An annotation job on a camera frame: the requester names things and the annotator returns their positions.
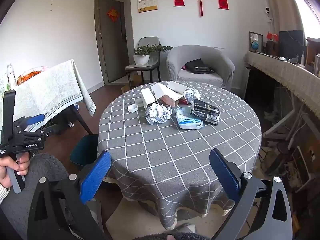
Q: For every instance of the white and blue plastic packet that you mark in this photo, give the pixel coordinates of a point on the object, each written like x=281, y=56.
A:
x=187, y=123

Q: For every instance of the black marbled panel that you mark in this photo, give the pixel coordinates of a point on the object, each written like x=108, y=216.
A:
x=291, y=41

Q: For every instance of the person's left hand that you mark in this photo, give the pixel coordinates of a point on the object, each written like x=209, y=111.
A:
x=10, y=163

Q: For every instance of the grey door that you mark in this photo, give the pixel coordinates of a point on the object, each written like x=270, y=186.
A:
x=112, y=50

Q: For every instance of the grey armchair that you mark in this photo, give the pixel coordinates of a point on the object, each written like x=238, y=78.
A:
x=200, y=52

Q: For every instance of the dark storage box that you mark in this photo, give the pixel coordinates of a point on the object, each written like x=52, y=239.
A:
x=61, y=125

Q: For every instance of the white box brown inside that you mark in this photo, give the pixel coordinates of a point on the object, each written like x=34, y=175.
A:
x=177, y=88

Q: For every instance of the white security camera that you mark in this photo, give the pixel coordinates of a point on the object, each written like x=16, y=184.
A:
x=268, y=11

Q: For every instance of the striped leg sock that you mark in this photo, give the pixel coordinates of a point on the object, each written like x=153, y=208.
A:
x=70, y=124

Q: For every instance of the teal trash bin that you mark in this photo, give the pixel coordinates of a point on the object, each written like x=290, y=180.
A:
x=85, y=152

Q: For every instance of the wall calendar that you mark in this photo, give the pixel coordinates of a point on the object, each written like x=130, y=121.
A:
x=147, y=0

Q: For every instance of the white cardboard box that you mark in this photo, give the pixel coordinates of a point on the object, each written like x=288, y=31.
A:
x=148, y=98

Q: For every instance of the small red flags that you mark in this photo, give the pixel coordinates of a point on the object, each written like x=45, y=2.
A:
x=272, y=36

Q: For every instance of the crumpled silver foil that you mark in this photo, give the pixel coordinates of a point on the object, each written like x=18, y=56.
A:
x=192, y=95

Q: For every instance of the black glossy packet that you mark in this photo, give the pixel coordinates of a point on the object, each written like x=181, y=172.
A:
x=205, y=111

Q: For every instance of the grey dining chair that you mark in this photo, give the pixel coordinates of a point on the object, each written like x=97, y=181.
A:
x=150, y=42

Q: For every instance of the framed globe picture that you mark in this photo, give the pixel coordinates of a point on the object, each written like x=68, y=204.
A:
x=255, y=42

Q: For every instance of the grey checked tablecloth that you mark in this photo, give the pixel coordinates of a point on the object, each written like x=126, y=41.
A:
x=175, y=150

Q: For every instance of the grey slipper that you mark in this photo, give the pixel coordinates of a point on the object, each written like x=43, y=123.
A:
x=186, y=228

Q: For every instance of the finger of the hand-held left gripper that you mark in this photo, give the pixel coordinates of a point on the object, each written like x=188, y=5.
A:
x=35, y=120
x=37, y=133

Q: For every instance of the black bag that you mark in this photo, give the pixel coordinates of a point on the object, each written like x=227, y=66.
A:
x=198, y=66

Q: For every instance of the pale floral tablecloth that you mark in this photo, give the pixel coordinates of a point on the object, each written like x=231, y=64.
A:
x=50, y=90

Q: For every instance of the red door decoration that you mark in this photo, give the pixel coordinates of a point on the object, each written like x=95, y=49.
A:
x=113, y=14

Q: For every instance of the cream fringed shelf cloth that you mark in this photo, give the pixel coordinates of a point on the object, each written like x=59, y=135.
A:
x=287, y=75

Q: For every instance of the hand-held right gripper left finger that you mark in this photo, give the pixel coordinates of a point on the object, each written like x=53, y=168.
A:
x=96, y=177

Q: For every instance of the dark table leg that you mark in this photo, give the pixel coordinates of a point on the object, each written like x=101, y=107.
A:
x=81, y=120

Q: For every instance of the tape roll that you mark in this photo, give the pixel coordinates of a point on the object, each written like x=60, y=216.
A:
x=132, y=108

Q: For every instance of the open cardboard floor box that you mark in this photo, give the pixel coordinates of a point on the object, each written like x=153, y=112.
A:
x=132, y=81

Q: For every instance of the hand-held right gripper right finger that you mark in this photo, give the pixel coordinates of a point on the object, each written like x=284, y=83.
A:
x=223, y=175

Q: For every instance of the white metal rack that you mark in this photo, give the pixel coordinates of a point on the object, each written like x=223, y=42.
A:
x=285, y=123

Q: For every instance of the potted green plant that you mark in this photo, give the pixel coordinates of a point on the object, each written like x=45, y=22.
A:
x=141, y=58

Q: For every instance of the orange snack bag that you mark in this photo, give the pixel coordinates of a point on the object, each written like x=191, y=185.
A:
x=28, y=77

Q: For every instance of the white paper ball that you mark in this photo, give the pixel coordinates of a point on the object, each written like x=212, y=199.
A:
x=158, y=113

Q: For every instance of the brown wooden box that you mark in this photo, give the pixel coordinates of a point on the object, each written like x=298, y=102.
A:
x=271, y=48

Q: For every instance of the clear plastic bottle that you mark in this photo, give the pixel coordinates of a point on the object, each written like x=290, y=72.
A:
x=10, y=73

